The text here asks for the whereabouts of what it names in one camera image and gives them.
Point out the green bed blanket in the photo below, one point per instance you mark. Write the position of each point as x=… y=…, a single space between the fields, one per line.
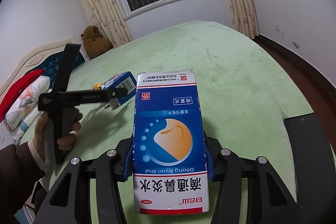
x=244 y=95

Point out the left floral curtain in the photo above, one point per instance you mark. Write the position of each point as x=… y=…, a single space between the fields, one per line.
x=107 y=17

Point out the red pillow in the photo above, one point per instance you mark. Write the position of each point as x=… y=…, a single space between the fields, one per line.
x=17 y=88

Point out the blue white milk carton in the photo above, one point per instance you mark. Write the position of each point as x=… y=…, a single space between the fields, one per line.
x=124 y=80

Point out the dark brown sleeve forearm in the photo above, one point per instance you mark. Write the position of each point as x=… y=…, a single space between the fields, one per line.
x=21 y=168

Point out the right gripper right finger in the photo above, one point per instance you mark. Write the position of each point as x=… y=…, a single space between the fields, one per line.
x=268 y=199

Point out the floral white lower pillow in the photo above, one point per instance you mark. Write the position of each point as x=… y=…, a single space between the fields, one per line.
x=24 y=124

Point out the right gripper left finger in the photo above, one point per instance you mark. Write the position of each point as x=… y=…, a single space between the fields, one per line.
x=69 y=199

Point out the cream and teal headboard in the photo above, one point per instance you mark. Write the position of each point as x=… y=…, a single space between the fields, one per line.
x=32 y=59

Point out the brown teddy bear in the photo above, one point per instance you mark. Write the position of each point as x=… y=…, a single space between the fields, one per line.
x=94 y=43

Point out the blue medicine box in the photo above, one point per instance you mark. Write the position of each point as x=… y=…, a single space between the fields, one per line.
x=169 y=150

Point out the person's left hand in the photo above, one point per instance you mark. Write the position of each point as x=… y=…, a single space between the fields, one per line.
x=65 y=143

